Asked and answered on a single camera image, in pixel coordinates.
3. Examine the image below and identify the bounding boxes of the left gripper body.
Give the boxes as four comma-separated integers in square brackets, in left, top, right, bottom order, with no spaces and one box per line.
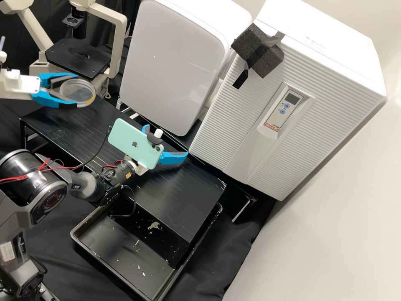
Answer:
[0,69,42,102]

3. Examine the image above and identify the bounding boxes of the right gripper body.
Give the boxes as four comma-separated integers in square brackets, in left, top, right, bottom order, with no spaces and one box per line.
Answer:
[130,158,148,176]

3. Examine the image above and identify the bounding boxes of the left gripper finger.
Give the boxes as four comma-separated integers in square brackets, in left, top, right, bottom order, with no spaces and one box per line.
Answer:
[31,90,79,110]
[39,72,79,92]

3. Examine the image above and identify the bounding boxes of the petri dish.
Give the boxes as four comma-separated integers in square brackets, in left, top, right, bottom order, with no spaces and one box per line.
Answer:
[58,78,96,109]

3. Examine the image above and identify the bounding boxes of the black platform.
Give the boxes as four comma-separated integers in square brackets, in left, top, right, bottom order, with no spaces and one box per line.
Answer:
[117,100,262,224]
[19,94,227,270]

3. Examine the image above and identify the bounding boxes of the incubator door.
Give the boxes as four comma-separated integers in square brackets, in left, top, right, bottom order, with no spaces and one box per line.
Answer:
[189,23,388,202]

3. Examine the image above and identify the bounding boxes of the white box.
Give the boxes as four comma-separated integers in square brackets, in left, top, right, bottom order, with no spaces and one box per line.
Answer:
[119,0,255,138]

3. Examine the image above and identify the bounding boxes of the black tray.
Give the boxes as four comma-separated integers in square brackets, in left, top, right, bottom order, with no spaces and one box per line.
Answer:
[69,202,224,301]

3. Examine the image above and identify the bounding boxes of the cream microscope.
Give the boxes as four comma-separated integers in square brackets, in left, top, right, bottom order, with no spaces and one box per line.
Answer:
[0,0,129,100]

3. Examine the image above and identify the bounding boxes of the white incubator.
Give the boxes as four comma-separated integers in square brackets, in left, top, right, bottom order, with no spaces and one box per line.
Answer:
[252,0,388,102]

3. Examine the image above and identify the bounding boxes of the right wrist camera phone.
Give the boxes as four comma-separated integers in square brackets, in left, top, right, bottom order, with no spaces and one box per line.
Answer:
[107,117,165,171]

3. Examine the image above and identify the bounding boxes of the black cable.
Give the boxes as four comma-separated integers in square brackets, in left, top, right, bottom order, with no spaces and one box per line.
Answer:
[74,125,113,171]
[109,184,137,221]

